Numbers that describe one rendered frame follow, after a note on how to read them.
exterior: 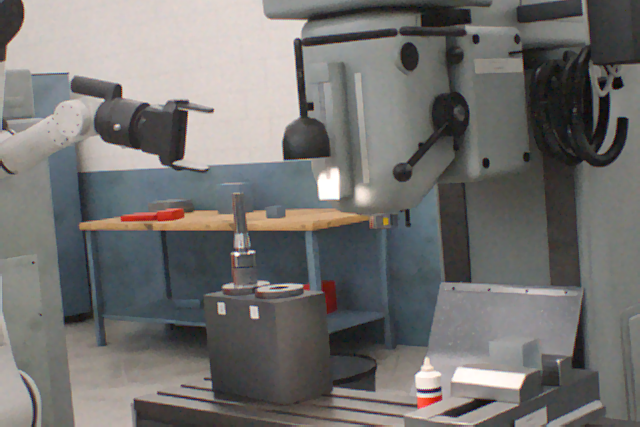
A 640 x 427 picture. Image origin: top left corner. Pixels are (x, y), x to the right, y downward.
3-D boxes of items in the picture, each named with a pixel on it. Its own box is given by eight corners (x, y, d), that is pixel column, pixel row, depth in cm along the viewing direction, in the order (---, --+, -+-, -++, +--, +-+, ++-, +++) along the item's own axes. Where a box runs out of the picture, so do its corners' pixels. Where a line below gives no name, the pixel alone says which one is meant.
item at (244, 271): (241, 282, 220) (239, 255, 220) (262, 282, 218) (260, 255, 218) (228, 286, 216) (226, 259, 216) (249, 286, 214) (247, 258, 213)
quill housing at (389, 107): (399, 215, 173) (382, 3, 172) (298, 216, 187) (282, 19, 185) (469, 201, 188) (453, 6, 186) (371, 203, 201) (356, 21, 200)
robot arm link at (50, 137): (97, 125, 207) (46, 154, 213) (124, 118, 215) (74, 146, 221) (82, 93, 207) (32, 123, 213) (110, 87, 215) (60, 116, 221)
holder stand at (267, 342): (283, 406, 202) (273, 295, 201) (211, 390, 219) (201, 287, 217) (334, 391, 210) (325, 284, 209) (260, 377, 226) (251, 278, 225)
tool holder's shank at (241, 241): (240, 250, 219) (235, 192, 218) (254, 250, 217) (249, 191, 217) (231, 253, 216) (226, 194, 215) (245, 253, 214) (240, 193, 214)
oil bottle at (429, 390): (434, 429, 179) (429, 361, 178) (414, 426, 181) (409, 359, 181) (449, 422, 182) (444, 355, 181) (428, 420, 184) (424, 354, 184)
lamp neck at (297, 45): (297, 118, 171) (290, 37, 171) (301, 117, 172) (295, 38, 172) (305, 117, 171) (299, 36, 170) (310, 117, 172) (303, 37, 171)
